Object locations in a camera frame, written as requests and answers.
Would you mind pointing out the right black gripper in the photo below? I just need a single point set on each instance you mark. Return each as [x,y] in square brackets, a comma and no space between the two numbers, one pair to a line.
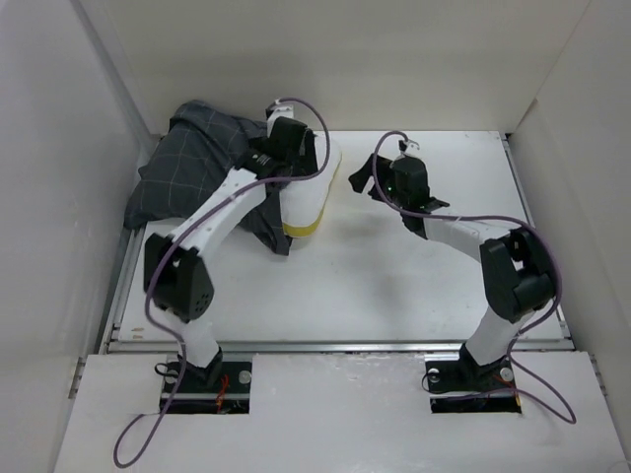
[361,176]

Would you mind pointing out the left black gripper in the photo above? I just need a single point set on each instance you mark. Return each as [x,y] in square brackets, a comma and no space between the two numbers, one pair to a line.
[306,163]

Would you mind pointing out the cream pillow with yellow edge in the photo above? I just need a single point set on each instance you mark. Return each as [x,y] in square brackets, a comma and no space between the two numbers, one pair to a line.
[302,203]

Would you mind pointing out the dark grey checked pillowcase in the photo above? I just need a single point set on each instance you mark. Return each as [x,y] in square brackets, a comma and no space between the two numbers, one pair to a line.
[189,163]

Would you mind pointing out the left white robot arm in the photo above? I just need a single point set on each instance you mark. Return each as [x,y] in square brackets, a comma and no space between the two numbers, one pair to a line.
[177,266]

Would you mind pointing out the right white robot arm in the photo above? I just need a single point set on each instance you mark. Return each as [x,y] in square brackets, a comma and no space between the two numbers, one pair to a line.
[517,270]

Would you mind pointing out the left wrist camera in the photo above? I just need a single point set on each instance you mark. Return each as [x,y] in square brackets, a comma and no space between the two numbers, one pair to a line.
[279,108]

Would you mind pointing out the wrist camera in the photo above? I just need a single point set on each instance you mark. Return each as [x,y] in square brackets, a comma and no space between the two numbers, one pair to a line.
[409,148]
[279,108]

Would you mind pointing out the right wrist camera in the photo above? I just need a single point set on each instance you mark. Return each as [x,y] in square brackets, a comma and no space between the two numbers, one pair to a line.
[409,148]

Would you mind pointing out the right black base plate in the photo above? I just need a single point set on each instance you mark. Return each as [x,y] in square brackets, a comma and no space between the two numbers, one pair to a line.
[457,377]

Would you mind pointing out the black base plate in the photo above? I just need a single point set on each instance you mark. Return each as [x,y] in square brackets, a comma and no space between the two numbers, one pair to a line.
[232,382]
[457,377]

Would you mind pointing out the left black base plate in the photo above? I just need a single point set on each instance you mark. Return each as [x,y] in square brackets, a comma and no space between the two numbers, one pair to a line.
[232,382]

